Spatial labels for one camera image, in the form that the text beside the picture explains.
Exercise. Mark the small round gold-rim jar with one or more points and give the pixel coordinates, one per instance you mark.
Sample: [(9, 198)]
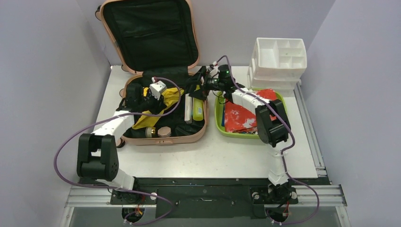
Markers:
[(150, 132)]

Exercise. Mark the green plastic tray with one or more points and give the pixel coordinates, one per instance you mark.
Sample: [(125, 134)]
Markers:
[(219, 103)]

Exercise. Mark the white drawer organizer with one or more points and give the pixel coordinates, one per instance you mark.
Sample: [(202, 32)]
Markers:
[(277, 63)]

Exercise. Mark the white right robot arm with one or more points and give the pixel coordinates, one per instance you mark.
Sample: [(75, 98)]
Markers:
[(272, 122)]

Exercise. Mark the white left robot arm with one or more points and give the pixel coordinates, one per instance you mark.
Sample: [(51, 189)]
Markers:
[(97, 151)]

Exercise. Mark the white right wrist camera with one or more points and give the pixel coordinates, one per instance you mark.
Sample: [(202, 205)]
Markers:
[(212, 69)]

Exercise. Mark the red garment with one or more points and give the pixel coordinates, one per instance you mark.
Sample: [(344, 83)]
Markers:
[(240, 120)]

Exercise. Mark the yellow-green spray bottle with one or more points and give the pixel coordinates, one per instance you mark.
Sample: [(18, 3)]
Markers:
[(197, 110)]

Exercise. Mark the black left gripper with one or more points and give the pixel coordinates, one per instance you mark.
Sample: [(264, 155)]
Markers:
[(159, 105)]

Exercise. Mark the yellow packet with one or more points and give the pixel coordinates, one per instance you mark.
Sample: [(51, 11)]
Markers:
[(170, 99)]

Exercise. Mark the blue cloth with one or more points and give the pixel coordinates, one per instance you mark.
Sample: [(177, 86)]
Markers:
[(223, 117)]

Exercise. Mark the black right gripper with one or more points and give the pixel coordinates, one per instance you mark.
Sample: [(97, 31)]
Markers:
[(199, 82)]

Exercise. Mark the white cosmetic tube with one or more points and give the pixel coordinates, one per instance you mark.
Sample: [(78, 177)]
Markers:
[(188, 109)]

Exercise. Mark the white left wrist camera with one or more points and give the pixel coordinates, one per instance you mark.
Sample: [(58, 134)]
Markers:
[(157, 89)]

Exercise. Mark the pink hard-shell suitcase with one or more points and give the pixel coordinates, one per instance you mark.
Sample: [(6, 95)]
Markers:
[(156, 41)]

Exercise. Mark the pink octagonal lid jar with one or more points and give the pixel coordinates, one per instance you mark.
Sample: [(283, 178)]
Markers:
[(164, 132)]

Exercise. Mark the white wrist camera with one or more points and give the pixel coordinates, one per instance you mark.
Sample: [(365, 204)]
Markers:
[(157, 89), (212, 69)]

